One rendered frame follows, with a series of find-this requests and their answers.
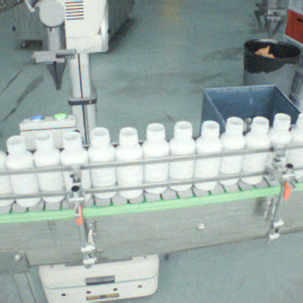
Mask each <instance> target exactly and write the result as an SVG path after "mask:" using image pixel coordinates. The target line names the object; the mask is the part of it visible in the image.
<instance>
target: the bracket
mask: <svg viewBox="0 0 303 303"><path fill-rule="evenodd" d="M254 118H257V117H256V116H252V120H251V121H250V120H249V119H248V118H246V119H245V122H246V123H247V125H246V132H249V131H252V128H251V126H252V123H253V119H254ZM272 147H273V148H272V151H271V153H272V155H273V156H274V158H272V161H271V165H272V167H273V169H267V175H266V176H267V178H268V180H269V181H278V183H279V184H280V185H281V189H280V192H279V196H278V198H274V199H273V200H272V202H271V206H270V208H272V211H270V212H269V214H268V217H267V220H270V221H269V231H267V232H266V236H267V240H266V242H267V243H268V244H269V245H270V244H271V243H272V241H275V240H277V239H278V237H279V230H280V228H281V227H282V225H283V221H282V220H281V219H280V218H279V216H280V215H281V211H282V206H283V203H284V200H287V199H288V198H289V196H290V191H291V190H292V191H293V192H294V193H296V192H297V191H298V188H297V186H296V185H295V184H294V179H295V176H296V174H295V172H294V171H293V168H294V165H293V164H292V163H287V164H286V168H285V170H284V169H283V167H282V160H281V159H280V158H281V157H286V152H287V150H286V148H285V147H284V146H283V145H282V144H277V145H272ZM68 170H69V178H72V179H73V180H72V187H71V191H72V193H69V194H68V202H69V208H70V209H74V218H76V221H77V228H78V231H79V237H80V247H81V252H82V253H83V259H84V267H85V268H86V269H89V268H90V267H91V266H94V265H95V262H97V259H96V257H94V252H93V250H95V246H94V244H95V242H97V240H96V234H93V233H92V232H93V230H95V224H94V220H89V221H86V226H87V228H88V230H89V234H88V240H87V234H86V227H84V215H83V209H85V208H86V207H87V202H86V197H85V194H84V188H82V180H81V178H82V166H81V163H70V164H69V168H68ZM90 253H91V255H90Z"/></svg>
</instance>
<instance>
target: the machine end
mask: <svg viewBox="0 0 303 303"><path fill-rule="evenodd" d="M134 4H135V1H133V0H106V5H105V10H106V12H107V38H108V41H109V40H110V38H111V37H112V36H113V34H120V33H121V31H119V30H118V29H119V28H120V26H121V25H122V24H123V22H124V21H130V20H132V19H131V18H128V16H130V14H131V13H132V12H133V5H134ZM12 12H13V23H14V26H13V31H15V32H16V34H15V36H16V37H17V39H19V40H23V41H24V44H23V45H22V46H21V48H25V47H30V44H29V43H26V42H25V41H26V39H31V40H42V34H41V29H40V25H41V24H40V19H39V11H37V12H35V13H33V14H32V12H31V11H30V9H29V7H28V5H27V4H26V2H22V3H21V4H19V5H17V6H14V7H12Z"/></svg>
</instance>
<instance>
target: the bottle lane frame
mask: <svg viewBox="0 0 303 303"><path fill-rule="evenodd" d="M294 184H295V185H296V186H297V188H298V191H297V192H296V193H294V192H293V191H292V190H291V191H290V196H289V198H288V199H287V200H284V203H283V206H282V211H281V215H280V216H279V218H280V219H281V220H282V221H283V225H282V227H281V228H280V230H279V235H284V234H295V233H298V232H302V231H303V182H302V183H298V182H297V181H296V180H295V183H294ZM280 189H281V186H273V187H271V186H270V185H269V184H267V187H266V188H258V189H256V188H255V186H253V189H252V190H245V191H242V190H241V189H240V188H239V187H238V191H237V192H229V193H228V192H227V191H226V190H225V189H223V192H224V193H223V194H215V195H212V194H211V193H210V191H208V193H209V194H208V195H207V196H196V195H195V194H194V193H193V196H192V197H185V198H182V199H180V198H179V195H178V194H177V199H176V200H163V198H162V197H160V201H156V202H147V201H146V200H145V198H144V202H143V203H139V204H131V203H130V202H129V199H127V204H125V205H123V204H118V205H114V203H112V200H111V201H110V205H109V206H102V207H96V204H95V202H94V205H93V207H92V208H85V209H83V215H84V227H86V234H87V240H88V234H89V230H88V228H87V226H86V221H89V220H94V224H95V230H93V232H92V233H93V234H96V240H97V242H95V244H94V246H95V250H93V252H94V257H96V259H97V261H99V260H116V259H122V258H128V257H135V256H153V255H159V254H165V253H176V252H184V251H189V250H196V249H201V248H207V247H213V246H220V245H231V244H234V243H238V242H243V241H255V240H259V239H261V238H267V236H266V232H267V231H269V221H270V220H267V217H268V214H269V212H270V211H272V208H270V206H271V202H272V200H273V199H274V198H278V196H279V192H280ZM0 249H3V250H4V249H19V250H20V251H22V252H24V253H25V256H26V259H27V262H28V266H29V267H34V266H38V267H40V266H46V265H58V264H74V263H80V262H84V259H83V253H82V252H81V247H80V237H79V231H78V228H77V221H76V218H74V209H66V210H64V209H63V207H62V205H61V207H60V209H59V210H58V211H57V210H51V211H46V207H45V206H44V207H43V210H42V211H38V212H36V211H31V212H30V211H29V208H27V210H26V212H24V213H18V212H17V213H13V210H12V208H11V209H10V211H9V214H3V215H2V214H0Z"/></svg>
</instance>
